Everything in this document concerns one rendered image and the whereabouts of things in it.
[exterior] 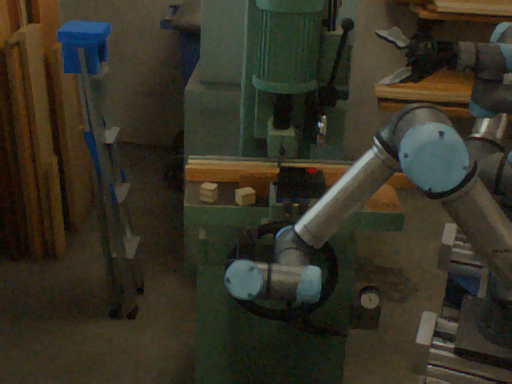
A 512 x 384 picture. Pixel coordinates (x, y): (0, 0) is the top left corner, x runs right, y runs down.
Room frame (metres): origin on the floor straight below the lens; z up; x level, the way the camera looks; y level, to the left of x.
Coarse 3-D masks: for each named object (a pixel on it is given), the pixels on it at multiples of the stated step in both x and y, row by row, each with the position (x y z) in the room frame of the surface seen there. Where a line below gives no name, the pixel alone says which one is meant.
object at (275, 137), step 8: (272, 120) 2.06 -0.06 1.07; (272, 128) 2.00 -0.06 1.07; (272, 136) 1.96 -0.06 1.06; (280, 136) 1.96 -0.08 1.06; (288, 136) 1.96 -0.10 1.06; (272, 144) 1.96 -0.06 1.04; (280, 144) 1.96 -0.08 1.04; (288, 144) 1.96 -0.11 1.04; (272, 152) 1.96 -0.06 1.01; (288, 152) 1.96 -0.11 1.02
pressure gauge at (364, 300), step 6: (366, 288) 1.80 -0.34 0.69; (372, 288) 1.80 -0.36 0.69; (360, 294) 1.80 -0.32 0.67; (366, 294) 1.79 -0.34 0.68; (372, 294) 1.79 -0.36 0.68; (378, 294) 1.79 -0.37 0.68; (360, 300) 1.79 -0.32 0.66; (366, 300) 1.79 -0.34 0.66; (372, 300) 1.79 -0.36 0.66; (378, 300) 1.79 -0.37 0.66; (366, 306) 1.79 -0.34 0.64; (372, 306) 1.79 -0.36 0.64
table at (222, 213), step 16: (192, 192) 1.92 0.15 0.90; (224, 192) 1.93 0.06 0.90; (192, 208) 1.84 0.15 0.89; (208, 208) 1.84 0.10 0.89; (224, 208) 1.84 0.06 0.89; (240, 208) 1.84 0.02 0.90; (256, 208) 1.84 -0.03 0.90; (368, 208) 1.87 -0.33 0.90; (192, 224) 1.84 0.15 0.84; (208, 224) 1.84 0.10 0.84; (224, 224) 1.84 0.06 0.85; (240, 224) 1.84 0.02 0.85; (256, 224) 1.84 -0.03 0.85; (352, 224) 1.85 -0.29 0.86; (368, 224) 1.85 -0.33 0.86; (384, 224) 1.85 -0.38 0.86; (400, 224) 1.85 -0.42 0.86; (272, 240) 1.75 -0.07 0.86
